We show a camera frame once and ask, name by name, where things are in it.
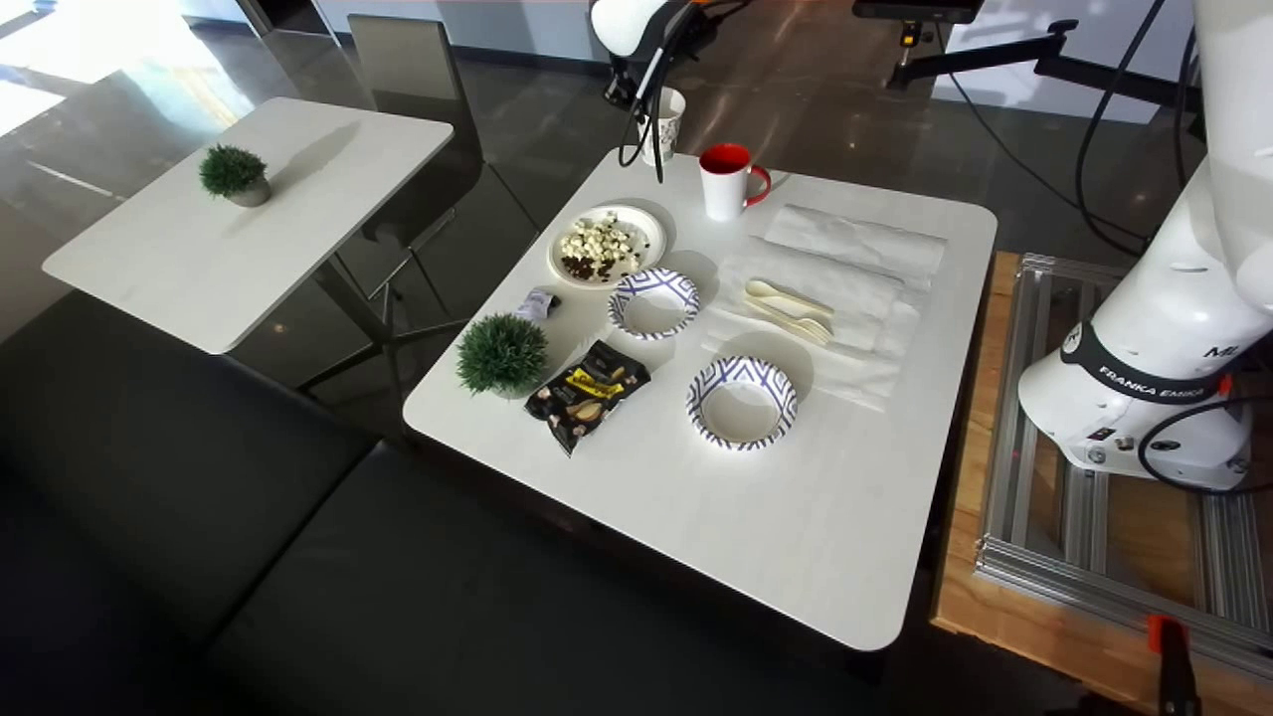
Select red clamp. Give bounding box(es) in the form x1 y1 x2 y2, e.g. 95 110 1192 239
1144 609 1206 716

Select large blue patterned paper bowl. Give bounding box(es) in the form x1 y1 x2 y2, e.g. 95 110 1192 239
683 349 802 454

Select white side table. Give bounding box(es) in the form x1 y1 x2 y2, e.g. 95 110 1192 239
37 92 459 358

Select black sofa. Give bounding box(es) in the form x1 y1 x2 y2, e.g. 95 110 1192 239
0 312 1076 716

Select white round plate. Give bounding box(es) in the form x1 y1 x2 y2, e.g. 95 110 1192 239
546 199 676 294

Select wooden base board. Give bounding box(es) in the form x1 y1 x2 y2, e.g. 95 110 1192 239
931 252 1273 716

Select large white paper towel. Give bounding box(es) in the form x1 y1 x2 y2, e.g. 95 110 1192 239
721 195 953 415

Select small blue patterned paper bowl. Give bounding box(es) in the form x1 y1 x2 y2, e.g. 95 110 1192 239
610 265 705 342

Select white mug with red inside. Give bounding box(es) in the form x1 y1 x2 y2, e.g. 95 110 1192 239
696 138 777 226

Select folded white paper towel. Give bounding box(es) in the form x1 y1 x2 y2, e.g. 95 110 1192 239
726 243 917 358

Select white paper cup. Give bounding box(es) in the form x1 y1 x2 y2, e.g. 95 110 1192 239
651 82 693 154

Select popcorn snack mix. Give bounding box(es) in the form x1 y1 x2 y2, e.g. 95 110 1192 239
551 207 656 288

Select green potted plant, large ball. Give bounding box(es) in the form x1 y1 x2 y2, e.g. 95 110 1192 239
453 312 551 403

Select black camera stand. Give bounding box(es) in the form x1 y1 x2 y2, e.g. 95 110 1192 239
851 0 1196 110

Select green potted plant, small ball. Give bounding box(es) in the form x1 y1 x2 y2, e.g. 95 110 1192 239
200 145 277 211

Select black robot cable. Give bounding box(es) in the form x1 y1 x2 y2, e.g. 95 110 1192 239
1070 0 1273 496

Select aluminium profile frame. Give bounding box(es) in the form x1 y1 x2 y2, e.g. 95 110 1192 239
977 256 1273 670

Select cream plastic spoon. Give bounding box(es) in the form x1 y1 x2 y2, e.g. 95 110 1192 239
749 292 839 349
742 275 835 332

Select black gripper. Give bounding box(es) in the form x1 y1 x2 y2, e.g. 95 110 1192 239
603 0 708 188

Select small grey sachet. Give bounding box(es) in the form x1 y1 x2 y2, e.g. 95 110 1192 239
517 283 565 326

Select black and yellow snack packet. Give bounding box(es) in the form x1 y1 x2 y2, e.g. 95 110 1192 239
520 338 656 459

